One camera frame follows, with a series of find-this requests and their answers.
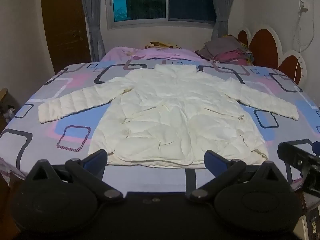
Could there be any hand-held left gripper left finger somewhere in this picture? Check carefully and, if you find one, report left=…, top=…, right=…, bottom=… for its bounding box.
left=26, top=149, right=123, bottom=202

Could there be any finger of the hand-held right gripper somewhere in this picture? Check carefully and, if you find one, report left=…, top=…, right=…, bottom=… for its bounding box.
left=277, top=141, right=320, bottom=172

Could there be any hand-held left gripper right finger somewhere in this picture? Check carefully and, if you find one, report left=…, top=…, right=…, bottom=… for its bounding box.
left=185, top=150, right=292, bottom=202

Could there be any white puffer jacket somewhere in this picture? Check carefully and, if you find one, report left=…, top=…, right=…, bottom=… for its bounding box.
left=38, top=64, right=299, bottom=168

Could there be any pile of folded clothes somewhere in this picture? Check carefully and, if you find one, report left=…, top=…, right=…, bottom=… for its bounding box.
left=195, top=35, right=255, bottom=67

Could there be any grey electronic device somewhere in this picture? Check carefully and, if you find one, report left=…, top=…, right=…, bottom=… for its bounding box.
left=299, top=211, right=320, bottom=240

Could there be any bed with patterned sheet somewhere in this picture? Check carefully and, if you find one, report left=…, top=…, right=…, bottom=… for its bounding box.
left=0, top=46, right=320, bottom=198

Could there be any wooden bedside furniture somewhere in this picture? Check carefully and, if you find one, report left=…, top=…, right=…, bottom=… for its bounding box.
left=0, top=87, right=22, bottom=133

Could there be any brown scalloped headboard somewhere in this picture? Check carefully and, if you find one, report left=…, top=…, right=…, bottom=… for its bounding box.
left=236, top=24, right=307, bottom=85

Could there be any pink blanket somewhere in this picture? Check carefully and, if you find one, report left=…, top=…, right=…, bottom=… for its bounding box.
left=101, top=46, right=209, bottom=62

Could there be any yellow printed pillow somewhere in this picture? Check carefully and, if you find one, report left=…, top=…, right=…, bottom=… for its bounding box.
left=144, top=41, right=183, bottom=50

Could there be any brown wooden door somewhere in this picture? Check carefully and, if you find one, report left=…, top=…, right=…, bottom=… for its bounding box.
left=40, top=0, right=92, bottom=75

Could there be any grey curtain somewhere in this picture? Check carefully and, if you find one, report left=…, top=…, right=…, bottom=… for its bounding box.
left=79, top=0, right=106, bottom=62
left=208, top=0, right=239, bottom=39

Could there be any sliding glass window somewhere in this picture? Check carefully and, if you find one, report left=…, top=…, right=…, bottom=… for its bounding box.
left=105, top=0, right=218, bottom=29

